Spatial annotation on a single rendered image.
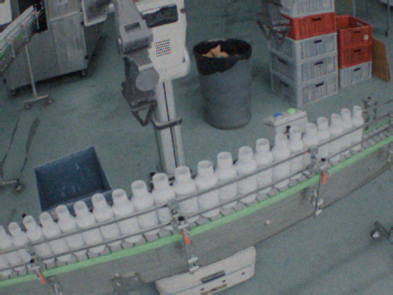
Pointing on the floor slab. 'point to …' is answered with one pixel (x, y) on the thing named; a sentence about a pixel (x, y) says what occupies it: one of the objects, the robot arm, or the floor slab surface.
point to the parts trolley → (372, 17)
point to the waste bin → (225, 82)
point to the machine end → (53, 43)
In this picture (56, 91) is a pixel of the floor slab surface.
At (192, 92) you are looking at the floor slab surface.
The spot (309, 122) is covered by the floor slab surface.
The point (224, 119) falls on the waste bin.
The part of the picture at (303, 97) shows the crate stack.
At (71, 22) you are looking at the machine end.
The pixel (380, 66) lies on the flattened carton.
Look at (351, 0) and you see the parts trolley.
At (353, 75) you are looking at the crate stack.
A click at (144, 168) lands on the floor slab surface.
